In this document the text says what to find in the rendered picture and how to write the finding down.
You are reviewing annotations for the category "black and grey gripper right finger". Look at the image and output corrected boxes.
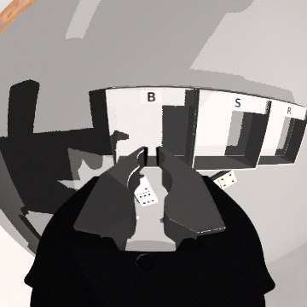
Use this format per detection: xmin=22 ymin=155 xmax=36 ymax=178
xmin=156 ymin=146 xmax=275 ymax=294

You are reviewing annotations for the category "white rack of bins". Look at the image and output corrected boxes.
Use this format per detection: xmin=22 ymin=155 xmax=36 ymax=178
xmin=106 ymin=85 xmax=307 ymax=171

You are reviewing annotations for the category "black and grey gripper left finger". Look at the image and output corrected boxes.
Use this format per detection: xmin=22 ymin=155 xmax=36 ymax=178
xmin=24 ymin=146 xmax=148 ymax=288

